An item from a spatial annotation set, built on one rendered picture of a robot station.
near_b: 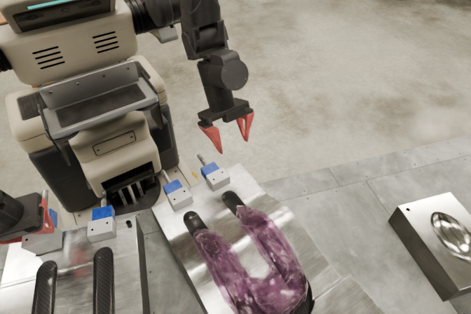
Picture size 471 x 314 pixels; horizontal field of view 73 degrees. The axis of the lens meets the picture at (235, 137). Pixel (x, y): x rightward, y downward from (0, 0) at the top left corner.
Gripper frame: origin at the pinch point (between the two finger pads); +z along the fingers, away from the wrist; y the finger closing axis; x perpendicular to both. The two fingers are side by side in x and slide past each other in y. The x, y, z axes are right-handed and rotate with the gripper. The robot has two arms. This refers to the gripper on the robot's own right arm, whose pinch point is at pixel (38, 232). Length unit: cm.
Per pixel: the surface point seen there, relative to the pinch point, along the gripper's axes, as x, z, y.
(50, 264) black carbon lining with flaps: -5.3, 4.6, 0.2
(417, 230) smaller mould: -19, 14, 77
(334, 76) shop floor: 134, 134, 153
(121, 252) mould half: -6.9, 5.9, 14.1
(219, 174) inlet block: 7.6, 11.8, 38.0
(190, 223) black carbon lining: -2.5, 12.5, 28.5
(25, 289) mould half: -9.2, 3.6, -3.8
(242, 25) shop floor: 238, 142, 105
